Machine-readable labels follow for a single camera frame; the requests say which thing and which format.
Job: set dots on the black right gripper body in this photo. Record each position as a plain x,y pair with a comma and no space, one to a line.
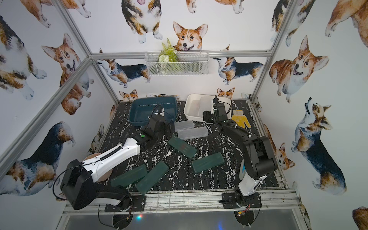
210,117

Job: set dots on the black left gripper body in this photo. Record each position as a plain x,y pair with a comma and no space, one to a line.
160,119

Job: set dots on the clear pencil case with pens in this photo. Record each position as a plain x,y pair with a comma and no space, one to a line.
194,108

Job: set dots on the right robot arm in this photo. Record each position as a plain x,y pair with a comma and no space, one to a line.
259,158

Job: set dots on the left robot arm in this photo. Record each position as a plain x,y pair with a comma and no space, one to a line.
80,181

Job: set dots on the white plastic storage box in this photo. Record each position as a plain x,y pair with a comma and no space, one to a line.
189,100

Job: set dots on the teal plastic storage box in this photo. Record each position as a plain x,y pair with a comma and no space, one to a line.
141,109

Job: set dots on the dark green pencil case centre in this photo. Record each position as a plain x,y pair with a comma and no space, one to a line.
183,147

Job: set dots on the dark green pencil case right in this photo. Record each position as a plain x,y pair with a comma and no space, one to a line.
208,162

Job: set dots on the dark green pencil case front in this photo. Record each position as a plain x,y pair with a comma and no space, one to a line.
153,176

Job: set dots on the dark green pencil case front-left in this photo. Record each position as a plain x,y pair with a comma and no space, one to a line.
130,177

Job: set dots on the artificial fern plant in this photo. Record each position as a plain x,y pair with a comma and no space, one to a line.
168,54

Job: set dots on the white wire wall basket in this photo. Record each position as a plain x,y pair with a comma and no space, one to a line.
179,64

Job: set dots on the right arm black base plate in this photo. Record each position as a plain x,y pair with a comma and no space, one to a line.
236,200

